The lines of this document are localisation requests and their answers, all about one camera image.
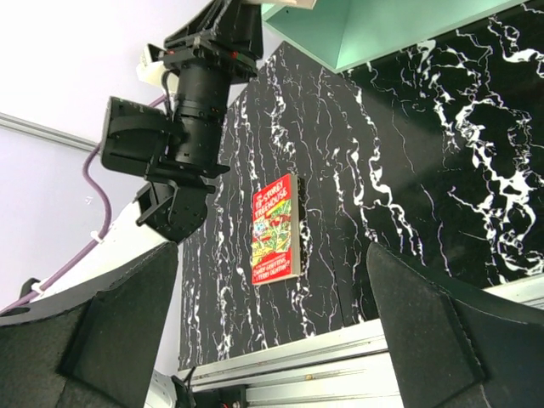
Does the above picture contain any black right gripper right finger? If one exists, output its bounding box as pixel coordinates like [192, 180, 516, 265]
[366, 242, 543, 407]

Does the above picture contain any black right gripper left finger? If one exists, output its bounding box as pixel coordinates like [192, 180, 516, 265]
[1, 242, 179, 407]

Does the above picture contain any aluminium mounting rail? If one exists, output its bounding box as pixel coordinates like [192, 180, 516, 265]
[178, 275, 544, 408]

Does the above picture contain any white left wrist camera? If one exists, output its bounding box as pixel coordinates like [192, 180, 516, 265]
[136, 43, 166, 87]

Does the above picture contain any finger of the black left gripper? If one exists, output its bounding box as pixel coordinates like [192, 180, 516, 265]
[163, 0, 264, 60]

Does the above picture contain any black marbled table mat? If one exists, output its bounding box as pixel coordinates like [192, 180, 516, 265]
[178, 1, 543, 369]

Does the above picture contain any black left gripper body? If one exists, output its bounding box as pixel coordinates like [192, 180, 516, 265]
[163, 22, 259, 166]

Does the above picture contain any left aluminium frame post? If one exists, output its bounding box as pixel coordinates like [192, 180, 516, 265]
[0, 113, 97, 152]

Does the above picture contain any red treehouse book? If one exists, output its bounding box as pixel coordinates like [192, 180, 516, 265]
[251, 173, 302, 286]

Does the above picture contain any mint green wooden shelf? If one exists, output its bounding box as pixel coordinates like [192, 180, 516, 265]
[261, 0, 521, 73]

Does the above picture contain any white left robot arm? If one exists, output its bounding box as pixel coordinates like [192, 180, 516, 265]
[2, 1, 264, 316]

